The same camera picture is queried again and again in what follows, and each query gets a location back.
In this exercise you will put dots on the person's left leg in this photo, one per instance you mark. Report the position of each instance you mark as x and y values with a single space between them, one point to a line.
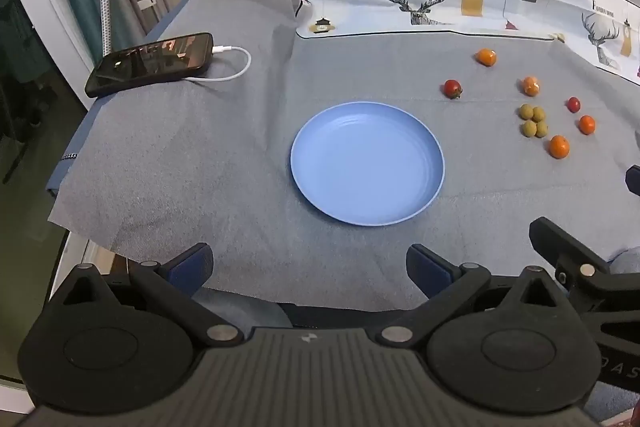
240 307

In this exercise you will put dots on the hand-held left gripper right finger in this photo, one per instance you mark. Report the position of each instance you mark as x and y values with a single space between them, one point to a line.
429 268

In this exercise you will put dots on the grey table cloth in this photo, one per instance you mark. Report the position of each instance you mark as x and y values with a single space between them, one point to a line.
200 167

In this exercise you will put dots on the black smartphone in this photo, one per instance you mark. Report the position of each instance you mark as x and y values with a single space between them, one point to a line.
150 64

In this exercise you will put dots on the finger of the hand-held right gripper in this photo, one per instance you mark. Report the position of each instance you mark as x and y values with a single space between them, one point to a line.
555 239
634 181

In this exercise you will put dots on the yellow-green longan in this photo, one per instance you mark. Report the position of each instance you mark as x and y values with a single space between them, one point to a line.
539 114
526 111
528 129
541 130

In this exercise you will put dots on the small orange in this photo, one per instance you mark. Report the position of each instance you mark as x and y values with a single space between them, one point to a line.
531 86
559 147
587 125
486 57

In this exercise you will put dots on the small red cherry tomato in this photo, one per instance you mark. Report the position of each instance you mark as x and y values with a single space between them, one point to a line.
573 104

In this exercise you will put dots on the white wall clip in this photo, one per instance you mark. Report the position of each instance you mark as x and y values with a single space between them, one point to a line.
146 2

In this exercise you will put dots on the person's right leg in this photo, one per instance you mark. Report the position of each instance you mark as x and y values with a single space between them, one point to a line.
627 262

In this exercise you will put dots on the person's leg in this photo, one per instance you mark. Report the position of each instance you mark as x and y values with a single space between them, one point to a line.
627 262
240 307

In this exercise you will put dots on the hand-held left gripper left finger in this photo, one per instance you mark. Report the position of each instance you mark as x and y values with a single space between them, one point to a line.
192 264

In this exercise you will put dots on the blue plate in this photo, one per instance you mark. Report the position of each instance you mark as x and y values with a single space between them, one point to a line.
367 167

